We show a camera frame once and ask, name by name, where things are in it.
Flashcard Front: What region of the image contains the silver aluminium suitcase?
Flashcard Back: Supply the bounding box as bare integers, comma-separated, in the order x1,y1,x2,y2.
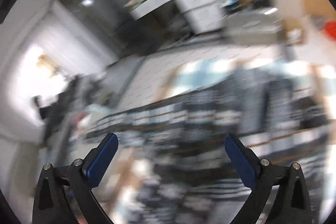
223,7,285,46

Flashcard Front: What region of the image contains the black white plaid cardigan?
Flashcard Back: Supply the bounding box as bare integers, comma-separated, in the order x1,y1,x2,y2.
86,67,330,223

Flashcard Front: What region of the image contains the dark grey refrigerator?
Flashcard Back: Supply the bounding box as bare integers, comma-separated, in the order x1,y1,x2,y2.
58,0,161,58

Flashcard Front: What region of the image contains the white drawer desk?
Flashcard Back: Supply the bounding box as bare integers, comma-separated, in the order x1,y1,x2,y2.
130,0,224,35

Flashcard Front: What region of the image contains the orange plastic bag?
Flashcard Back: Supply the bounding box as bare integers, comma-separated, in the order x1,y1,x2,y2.
323,20,336,40

